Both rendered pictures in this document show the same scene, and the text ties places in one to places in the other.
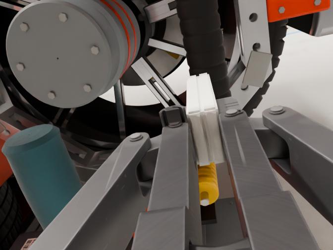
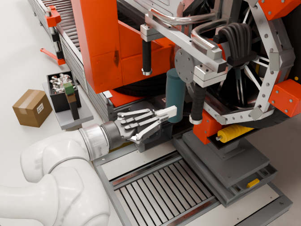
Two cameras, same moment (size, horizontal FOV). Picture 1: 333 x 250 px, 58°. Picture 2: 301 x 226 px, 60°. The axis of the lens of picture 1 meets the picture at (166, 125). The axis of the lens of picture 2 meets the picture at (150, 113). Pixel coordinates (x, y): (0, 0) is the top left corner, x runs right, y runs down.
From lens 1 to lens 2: 0.69 m
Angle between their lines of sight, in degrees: 45
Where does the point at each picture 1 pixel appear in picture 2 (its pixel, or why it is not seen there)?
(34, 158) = (171, 81)
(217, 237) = (234, 161)
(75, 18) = (191, 61)
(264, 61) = (259, 113)
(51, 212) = (168, 98)
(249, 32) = (260, 99)
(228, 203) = (260, 157)
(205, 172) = (230, 130)
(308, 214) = not seen: outside the picture
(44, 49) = (182, 62)
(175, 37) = not seen: hidden behind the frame
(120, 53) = not seen: hidden behind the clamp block
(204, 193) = (220, 136)
